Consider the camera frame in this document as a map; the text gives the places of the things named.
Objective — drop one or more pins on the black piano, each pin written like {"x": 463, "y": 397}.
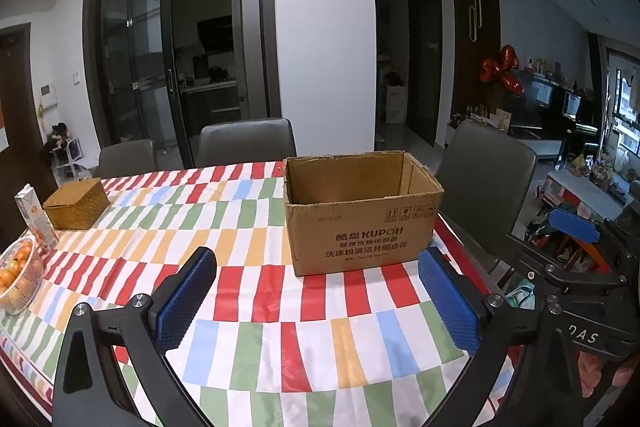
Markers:
{"x": 550, "y": 112}

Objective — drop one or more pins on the red foil balloons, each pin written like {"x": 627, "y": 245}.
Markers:
{"x": 500, "y": 69}

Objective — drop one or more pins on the striped colourful tablecloth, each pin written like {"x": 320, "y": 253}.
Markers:
{"x": 260, "y": 307}

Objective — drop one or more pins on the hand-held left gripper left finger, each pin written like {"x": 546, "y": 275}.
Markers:
{"x": 185, "y": 302}

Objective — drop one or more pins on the person's right hand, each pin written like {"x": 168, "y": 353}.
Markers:
{"x": 605, "y": 369}

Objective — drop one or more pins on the white cardboard box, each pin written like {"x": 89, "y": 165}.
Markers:
{"x": 395, "y": 104}

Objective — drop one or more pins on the cluttered coffee table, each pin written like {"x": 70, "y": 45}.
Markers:
{"x": 585, "y": 194}

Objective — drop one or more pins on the teal bag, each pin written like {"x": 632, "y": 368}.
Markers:
{"x": 520, "y": 297}

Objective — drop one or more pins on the bowl of oranges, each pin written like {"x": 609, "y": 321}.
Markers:
{"x": 17, "y": 277}

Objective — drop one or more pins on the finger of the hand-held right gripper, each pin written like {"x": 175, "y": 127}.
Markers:
{"x": 550, "y": 269}
{"x": 572, "y": 224}

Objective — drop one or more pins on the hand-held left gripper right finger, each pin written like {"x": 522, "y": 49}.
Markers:
{"x": 450, "y": 302}

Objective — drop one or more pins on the woven wicker box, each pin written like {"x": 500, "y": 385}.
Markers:
{"x": 75, "y": 207}

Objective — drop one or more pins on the white wall panel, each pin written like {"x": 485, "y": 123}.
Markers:
{"x": 47, "y": 96}

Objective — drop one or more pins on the brown cardboard box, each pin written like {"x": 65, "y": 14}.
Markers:
{"x": 360, "y": 237}

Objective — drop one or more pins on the grey chair with rounded back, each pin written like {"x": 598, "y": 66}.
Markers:
{"x": 485, "y": 177}

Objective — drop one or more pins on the glass sliding door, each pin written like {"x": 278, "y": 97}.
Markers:
{"x": 132, "y": 57}

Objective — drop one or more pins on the wide grey dining chair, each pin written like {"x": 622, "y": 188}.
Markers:
{"x": 245, "y": 144}

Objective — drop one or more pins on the small grey dining chair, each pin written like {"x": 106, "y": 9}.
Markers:
{"x": 125, "y": 159}

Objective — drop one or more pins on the white juice carton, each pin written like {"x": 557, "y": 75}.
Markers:
{"x": 37, "y": 219}

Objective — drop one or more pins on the white small shelf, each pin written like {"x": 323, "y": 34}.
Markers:
{"x": 62, "y": 154}

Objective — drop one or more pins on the dark wooden door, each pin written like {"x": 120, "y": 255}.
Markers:
{"x": 475, "y": 72}

